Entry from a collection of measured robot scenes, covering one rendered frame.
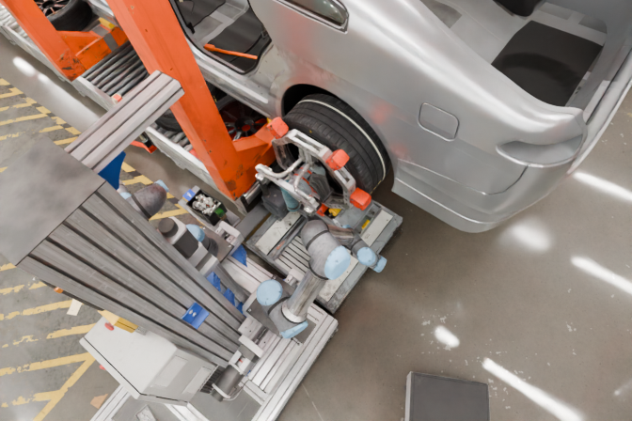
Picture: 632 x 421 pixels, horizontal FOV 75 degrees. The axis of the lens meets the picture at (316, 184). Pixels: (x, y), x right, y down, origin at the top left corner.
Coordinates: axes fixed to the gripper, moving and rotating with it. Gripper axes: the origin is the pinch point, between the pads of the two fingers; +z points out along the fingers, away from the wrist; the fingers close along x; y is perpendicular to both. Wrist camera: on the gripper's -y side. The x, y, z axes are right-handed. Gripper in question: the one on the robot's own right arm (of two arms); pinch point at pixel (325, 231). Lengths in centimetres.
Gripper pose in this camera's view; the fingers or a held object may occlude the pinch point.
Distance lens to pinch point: 214.7
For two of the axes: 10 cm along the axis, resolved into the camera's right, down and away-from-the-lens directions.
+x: -5.1, 8.6, -0.7
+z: -7.8, -4.2, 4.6
